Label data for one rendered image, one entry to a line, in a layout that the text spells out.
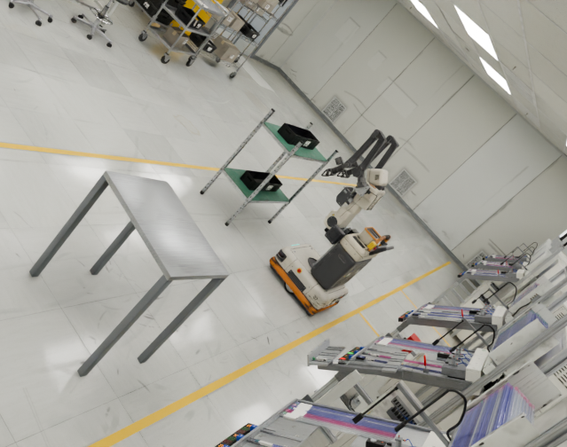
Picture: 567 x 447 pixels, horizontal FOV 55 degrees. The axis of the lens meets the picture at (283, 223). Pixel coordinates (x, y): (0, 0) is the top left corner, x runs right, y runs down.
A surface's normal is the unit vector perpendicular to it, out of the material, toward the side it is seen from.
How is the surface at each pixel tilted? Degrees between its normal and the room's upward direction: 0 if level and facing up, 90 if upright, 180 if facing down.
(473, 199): 90
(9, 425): 0
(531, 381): 90
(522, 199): 90
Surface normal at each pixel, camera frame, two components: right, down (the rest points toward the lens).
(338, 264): -0.45, 0.03
